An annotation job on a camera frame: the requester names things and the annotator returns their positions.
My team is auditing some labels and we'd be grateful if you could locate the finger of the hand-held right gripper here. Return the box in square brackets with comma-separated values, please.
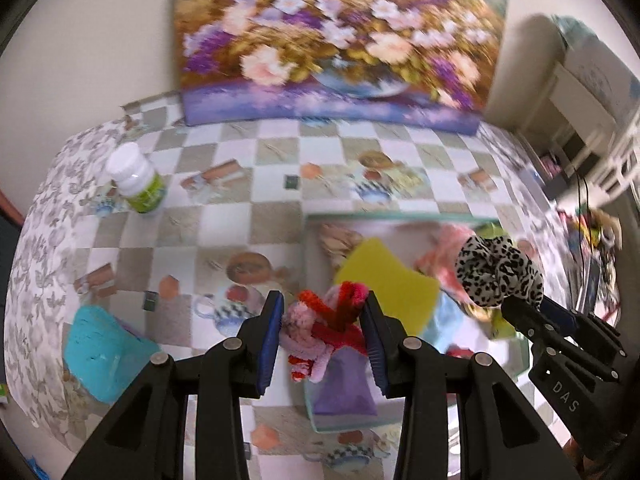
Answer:
[540, 295, 627, 362]
[501, 297, 622, 385]

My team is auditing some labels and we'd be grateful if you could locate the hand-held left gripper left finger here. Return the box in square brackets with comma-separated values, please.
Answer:
[62, 290, 286, 480]

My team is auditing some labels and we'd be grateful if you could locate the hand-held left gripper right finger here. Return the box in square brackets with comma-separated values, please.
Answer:
[361, 292, 581, 480]

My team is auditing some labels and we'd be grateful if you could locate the red pink chenille toy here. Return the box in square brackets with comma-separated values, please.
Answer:
[281, 280, 371, 385]

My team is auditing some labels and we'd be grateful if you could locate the purple cloth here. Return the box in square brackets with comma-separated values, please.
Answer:
[312, 347, 378, 418]

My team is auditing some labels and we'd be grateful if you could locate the leopard print scrunchie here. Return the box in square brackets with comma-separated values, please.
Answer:
[454, 234, 545, 308]

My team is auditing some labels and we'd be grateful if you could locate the yellow sponge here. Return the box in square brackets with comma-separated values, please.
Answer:
[334, 238, 441, 336]

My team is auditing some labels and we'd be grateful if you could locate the blue face mask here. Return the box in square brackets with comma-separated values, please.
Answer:
[422, 292, 493, 351]

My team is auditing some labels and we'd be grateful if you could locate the teal rimmed white tray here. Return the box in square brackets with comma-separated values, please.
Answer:
[300, 212, 533, 433]

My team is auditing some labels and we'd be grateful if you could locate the lime green cloth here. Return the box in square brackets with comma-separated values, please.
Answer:
[472, 222, 508, 241]

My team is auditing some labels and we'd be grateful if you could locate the pink floral scrunchie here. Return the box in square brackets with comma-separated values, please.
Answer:
[415, 225, 476, 306]

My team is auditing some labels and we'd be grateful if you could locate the smartphone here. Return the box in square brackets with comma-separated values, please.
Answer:
[575, 257, 603, 313]

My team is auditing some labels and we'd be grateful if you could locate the pile of small trinkets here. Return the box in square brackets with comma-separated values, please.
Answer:
[560, 205, 626, 321]

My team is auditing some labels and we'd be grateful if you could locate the white lattice rack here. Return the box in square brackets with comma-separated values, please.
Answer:
[595, 95, 640, 201]

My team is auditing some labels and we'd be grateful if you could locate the white capped green bottle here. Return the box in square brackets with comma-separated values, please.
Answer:
[107, 141, 167, 216]

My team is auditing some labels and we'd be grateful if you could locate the grey leaf tablecloth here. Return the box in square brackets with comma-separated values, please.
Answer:
[0, 120, 131, 461]

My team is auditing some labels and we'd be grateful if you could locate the pale teal cloth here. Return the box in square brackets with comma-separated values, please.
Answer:
[550, 14, 596, 46]

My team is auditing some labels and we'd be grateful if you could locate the floral painting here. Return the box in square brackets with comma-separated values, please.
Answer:
[172, 0, 512, 136]

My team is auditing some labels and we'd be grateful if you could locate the black cable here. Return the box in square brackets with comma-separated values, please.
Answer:
[575, 170, 591, 221]

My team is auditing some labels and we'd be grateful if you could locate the white frame shelf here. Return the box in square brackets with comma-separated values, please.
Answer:
[520, 55, 621, 181]

